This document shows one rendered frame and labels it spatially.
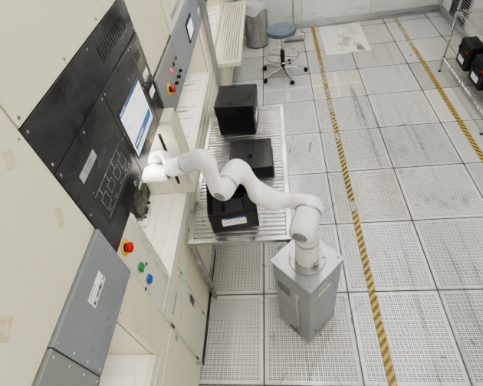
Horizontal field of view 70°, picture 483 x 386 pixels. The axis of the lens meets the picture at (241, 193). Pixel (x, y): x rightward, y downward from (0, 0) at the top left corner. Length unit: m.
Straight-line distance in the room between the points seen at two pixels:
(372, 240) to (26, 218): 2.45
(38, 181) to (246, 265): 2.02
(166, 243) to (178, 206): 0.26
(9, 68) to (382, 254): 2.53
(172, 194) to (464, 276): 2.09
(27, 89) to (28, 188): 0.24
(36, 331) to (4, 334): 0.09
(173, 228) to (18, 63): 1.24
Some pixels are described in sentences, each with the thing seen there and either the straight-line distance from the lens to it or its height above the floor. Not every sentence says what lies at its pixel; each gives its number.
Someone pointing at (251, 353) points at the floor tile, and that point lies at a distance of 2.49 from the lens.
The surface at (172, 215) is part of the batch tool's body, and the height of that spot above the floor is 0.87.
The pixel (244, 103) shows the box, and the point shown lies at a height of 1.01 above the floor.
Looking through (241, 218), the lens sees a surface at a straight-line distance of 1.93.
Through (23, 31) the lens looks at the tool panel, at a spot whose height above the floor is 2.09.
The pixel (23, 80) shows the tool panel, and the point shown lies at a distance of 1.01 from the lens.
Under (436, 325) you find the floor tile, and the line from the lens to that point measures 2.69.
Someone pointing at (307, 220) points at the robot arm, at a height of 1.18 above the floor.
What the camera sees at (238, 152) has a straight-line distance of 2.31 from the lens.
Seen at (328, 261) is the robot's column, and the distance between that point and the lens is 1.87.
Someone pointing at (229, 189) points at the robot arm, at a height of 1.30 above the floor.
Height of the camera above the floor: 2.37
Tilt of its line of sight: 48 degrees down
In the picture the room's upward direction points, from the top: 12 degrees counter-clockwise
